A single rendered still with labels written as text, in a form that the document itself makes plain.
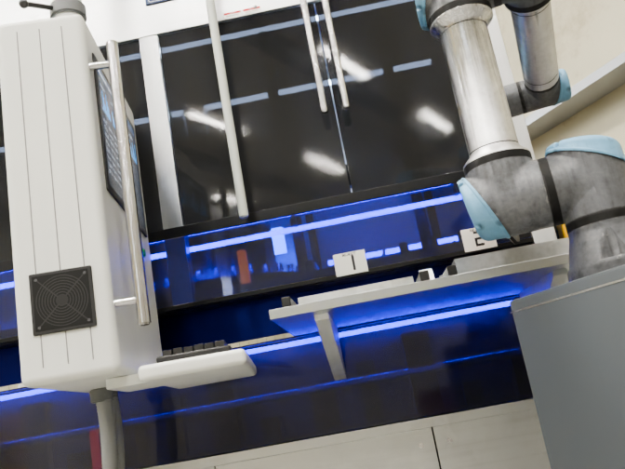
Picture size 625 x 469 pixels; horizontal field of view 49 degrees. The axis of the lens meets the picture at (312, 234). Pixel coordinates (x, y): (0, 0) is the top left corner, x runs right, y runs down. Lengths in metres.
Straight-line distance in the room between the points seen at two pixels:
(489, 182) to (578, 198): 0.14
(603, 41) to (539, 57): 3.66
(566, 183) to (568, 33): 4.28
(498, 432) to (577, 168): 0.83
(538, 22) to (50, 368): 1.12
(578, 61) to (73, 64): 4.24
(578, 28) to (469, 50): 4.10
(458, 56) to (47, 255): 0.84
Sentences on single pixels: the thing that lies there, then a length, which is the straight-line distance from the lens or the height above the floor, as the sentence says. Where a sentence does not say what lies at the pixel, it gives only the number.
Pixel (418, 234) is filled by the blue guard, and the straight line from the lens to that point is 1.81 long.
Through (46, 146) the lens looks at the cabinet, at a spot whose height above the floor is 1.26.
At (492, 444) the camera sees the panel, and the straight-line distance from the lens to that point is 1.79.
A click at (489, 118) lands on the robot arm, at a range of 1.21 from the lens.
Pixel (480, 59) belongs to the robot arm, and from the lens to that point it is 1.25.
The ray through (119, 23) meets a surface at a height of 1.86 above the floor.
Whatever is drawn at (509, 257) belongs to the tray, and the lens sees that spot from 1.44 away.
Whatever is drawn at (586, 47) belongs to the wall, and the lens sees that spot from 5.27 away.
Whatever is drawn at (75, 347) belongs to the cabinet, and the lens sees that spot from 1.34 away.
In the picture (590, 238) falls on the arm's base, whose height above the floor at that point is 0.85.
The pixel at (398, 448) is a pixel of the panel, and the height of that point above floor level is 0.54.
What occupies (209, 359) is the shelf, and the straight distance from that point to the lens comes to 1.29.
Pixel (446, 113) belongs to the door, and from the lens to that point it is 1.94.
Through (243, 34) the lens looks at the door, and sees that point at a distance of 2.08.
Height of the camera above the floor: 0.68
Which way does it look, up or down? 14 degrees up
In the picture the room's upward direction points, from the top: 10 degrees counter-clockwise
